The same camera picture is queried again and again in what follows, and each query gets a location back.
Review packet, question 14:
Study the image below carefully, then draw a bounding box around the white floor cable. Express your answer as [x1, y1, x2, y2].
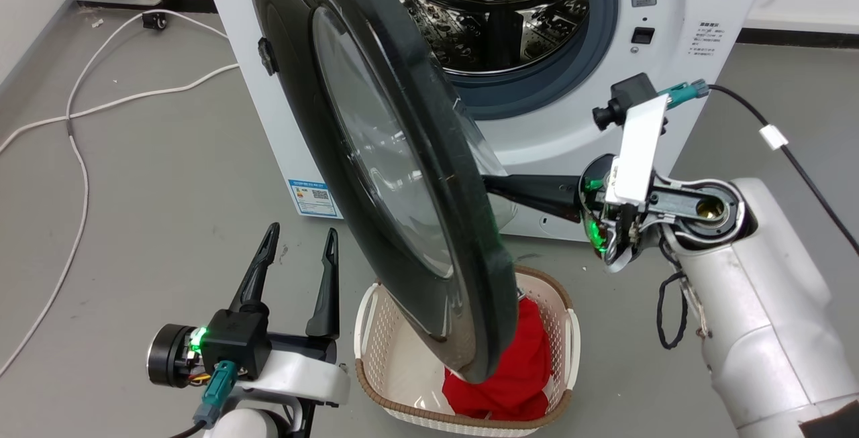
[0, 9, 230, 378]
[0, 62, 241, 154]

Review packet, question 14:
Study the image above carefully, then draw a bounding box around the white cable tag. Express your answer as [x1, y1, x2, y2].
[760, 125, 789, 151]

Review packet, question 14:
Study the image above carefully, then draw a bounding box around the teal camera connector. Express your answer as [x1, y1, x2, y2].
[193, 360, 238, 429]
[660, 79, 711, 110]

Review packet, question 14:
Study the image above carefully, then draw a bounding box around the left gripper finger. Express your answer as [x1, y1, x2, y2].
[306, 227, 341, 340]
[230, 222, 281, 316]

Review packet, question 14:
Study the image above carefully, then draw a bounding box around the teal right camera connector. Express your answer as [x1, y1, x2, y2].
[660, 79, 711, 110]

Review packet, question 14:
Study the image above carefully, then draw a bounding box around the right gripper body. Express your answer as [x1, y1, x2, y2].
[578, 153, 665, 272]

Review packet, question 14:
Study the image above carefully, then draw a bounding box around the grey rubber door gasket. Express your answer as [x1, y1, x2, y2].
[440, 0, 619, 121]

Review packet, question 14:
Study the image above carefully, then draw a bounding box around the printed text label on washer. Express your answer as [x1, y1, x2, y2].
[690, 20, 725, 58]

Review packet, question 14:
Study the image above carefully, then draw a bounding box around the black right camera cable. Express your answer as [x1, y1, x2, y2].
[707, 85, 859, 256]

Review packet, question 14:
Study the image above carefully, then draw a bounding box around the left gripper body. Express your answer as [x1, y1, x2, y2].
[147, 323, 340, 389]

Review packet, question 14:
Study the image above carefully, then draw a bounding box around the dark round washing machine door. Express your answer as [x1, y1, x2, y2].
[244, 0, 520, 385]

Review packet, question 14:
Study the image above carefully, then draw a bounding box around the white laundry basket brown rim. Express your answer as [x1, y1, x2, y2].
[354, 265, 582, 438]

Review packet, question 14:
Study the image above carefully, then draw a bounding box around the blue white energy label sticker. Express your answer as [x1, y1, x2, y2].
[288, 178, 339, 219]

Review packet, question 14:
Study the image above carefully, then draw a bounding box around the red garment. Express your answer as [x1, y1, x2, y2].
[442, 296, 553, 423]

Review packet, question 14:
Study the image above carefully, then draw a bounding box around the black right arm cable loop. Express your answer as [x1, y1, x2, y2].
[656, 242, 690, 351]

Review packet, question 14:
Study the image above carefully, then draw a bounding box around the stainless steel washer drum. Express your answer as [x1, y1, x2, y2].
[371, 0, 591, 77]

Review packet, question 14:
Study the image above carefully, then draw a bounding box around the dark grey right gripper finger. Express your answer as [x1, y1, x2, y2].
[483, 174, 583, 225]

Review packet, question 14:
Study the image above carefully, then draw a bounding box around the white front-load washing machine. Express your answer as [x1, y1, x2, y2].
[199, 0, 776, 243]

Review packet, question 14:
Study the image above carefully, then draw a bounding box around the teal left camera connector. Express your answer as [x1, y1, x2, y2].
[193, 360, 238, 429]

